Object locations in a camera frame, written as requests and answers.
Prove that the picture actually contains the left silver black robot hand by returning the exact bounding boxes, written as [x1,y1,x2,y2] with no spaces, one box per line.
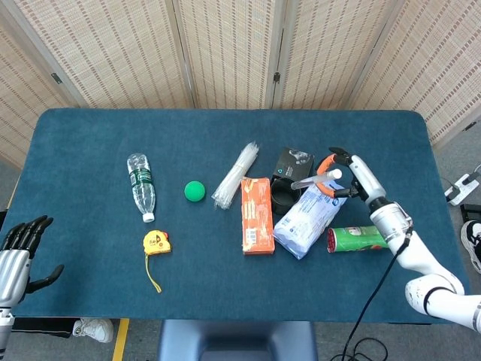
[0,214,65,306]

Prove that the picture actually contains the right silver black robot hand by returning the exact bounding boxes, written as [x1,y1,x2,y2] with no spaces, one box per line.
[315,146,388,207]

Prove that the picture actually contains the white tube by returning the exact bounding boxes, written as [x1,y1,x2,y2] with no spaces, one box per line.
[290,168,343,191]

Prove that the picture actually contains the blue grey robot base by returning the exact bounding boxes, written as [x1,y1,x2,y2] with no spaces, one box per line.
[156,319,319,361]

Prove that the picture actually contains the clear plastic water bottle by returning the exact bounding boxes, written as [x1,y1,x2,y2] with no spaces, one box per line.
[126,152,157,223]

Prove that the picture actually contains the green ball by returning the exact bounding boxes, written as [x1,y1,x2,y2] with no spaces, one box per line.
[183,180,207,203]

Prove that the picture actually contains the green chips can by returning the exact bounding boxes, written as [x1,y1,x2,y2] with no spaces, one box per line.
[325,224,390,254]

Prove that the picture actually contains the black trouser leg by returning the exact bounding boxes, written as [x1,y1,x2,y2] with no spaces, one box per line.
[11,317,76,338]

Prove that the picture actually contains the black cardboard box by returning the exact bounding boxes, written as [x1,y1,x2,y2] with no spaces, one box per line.
[271,147,316,184]

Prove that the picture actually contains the white blue tissue pack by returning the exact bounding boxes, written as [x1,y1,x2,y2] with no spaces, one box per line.
[272,180,349,260]

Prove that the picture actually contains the black cylindrical cup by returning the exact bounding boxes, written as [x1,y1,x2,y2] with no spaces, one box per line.
[270,177,304,216]

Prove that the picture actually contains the white power strip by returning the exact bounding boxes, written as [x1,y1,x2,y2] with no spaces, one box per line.
[444,172,481,206]

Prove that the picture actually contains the black stand foot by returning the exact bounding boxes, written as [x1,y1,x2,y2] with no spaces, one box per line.
[460,204,481,223]

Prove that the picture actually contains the orange cardboard box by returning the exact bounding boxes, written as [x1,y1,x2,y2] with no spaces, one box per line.
[240,176,276,256]

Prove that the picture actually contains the black and white sneaker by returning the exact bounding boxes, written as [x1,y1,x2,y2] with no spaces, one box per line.
[461,220,481,275]

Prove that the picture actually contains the bundle of clear straws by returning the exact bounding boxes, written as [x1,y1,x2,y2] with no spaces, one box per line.
[211,140,261,211]

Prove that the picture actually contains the yellow tape measure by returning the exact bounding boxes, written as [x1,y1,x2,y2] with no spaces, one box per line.
[142,230,174,294]

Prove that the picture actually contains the blue table cloth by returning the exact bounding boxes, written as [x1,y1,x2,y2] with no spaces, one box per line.
[7,108,470,325]

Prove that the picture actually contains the woven folding screen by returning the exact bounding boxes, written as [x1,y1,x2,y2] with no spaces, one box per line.
[0,0,481,170]

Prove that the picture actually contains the black cable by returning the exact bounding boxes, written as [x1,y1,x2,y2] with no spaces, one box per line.
[340,229,414,361]

